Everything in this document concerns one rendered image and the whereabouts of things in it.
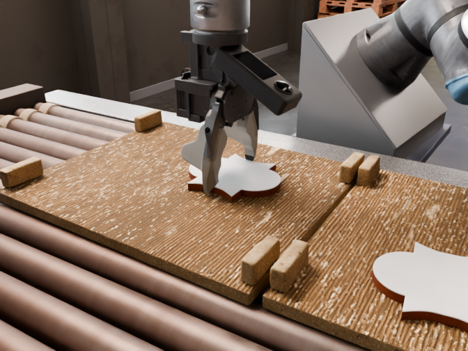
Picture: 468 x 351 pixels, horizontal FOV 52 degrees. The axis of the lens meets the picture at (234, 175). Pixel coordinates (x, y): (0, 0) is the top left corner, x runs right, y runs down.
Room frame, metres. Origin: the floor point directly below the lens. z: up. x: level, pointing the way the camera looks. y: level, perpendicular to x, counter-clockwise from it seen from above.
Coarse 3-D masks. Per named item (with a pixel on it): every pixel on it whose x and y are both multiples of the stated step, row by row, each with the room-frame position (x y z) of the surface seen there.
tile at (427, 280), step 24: (384, 264) 0.41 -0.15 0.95; (408, 264) 0.41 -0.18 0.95; (432, 264) 0.41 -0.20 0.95; (456, 264) 0.41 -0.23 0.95; (384, 288) 0.37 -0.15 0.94; (408, 288) 0.37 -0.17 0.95; (432, 288) 0.37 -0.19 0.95; (456, 288) 0.37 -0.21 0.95; (408, 312) 0.34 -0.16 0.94; (432, 312) 0.34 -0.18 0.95; (456, 312) 0.34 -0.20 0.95
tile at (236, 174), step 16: (224, 160) 0.67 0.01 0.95; (240, 160) 0.67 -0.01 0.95; (192, 176) 0.62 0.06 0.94; (224, 176) 0.62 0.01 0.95; (240, 176) 0.62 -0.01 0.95; (256, 176) 0.62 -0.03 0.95; (272, 176) 0.62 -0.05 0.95; (224, 192) 0.57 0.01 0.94; (240, 192) 0.58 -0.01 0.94; (256, 192) 0.57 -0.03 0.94; (272, 192) 0.58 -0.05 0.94
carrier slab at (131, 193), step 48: (144, 144) 0.76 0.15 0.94; (240, 144) 0.76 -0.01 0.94; (0, 192) 0.59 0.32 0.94; (48, 192) 0.59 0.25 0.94; (96, 192) 0.59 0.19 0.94; (144, 192) 0.59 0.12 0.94; (192, 192) 0.59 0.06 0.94; (288, 192) 0.59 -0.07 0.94; (336, 192) 0.59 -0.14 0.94; (96, 240) 0.49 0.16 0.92; (144, 240) 0.47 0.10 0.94; (192, 240) 0.47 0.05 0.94; (240, 240) 0.47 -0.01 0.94; (288, 240) 0.47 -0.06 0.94; (240, 288) 0.38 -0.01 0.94
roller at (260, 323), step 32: (0, 224) 0.55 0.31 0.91; (32, 224) 0.53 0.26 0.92; (64, 256) 0.48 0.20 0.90; (96, 256) 0.47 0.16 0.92; (128, 256) 0.46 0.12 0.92; (160, 288) 0.41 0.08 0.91; (192, 288) 0.40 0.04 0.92; (224, 320) 0.37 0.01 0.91; (256, 320) 0.36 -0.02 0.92; (288, 320) 0.36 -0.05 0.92
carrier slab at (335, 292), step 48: (384, 192) 0.59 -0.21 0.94; (432, 192) 0.59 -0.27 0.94; (336, 240) 0.47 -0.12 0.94; (384, 240) 0.47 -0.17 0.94; (432, 240) 0.47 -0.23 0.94; (288, 288) 0.38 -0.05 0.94; (336, 288) 0.38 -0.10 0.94; (336, 336) 0.33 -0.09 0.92; (384, 336) 0.32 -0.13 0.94; (432, 336) 0.32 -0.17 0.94
